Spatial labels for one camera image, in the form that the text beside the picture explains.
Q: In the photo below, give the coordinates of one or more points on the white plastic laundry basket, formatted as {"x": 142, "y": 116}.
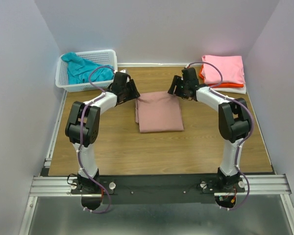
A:
{"x": 104, "y": 57}

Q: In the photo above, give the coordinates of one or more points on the folded orange t-shirt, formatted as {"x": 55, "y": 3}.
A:
{"x": 223, "y": 85}

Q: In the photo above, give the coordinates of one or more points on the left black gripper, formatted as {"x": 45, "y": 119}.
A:
{"x": 134, "y": 93}

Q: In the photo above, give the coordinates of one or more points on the dusty pink graphic t-shirt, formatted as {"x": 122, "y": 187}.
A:
{"x": 158, "y": 112}

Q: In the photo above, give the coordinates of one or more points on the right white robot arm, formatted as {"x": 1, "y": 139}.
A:
{"x": 235, "y": 122}

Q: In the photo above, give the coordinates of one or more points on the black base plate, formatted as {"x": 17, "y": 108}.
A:
{"x": 155, "y": 189}

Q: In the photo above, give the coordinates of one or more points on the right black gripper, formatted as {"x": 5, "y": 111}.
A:
{"x": 177, "y": 81}

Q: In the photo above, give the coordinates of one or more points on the teal t-shirt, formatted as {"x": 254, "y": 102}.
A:
{"x": 79, "y": 69}

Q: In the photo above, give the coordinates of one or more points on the folded light pink t-shirt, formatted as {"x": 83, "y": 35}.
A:
{"x": 231, "y": 68}

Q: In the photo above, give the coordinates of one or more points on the aluminium frame rail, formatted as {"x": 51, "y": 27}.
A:
{"x": 265, "y": 208}

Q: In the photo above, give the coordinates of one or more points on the folded white t-shirt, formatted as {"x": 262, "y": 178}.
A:
{"x": 235, "y": 90}

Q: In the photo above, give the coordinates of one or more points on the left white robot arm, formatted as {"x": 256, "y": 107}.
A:
{"x": 82, "y": 127}

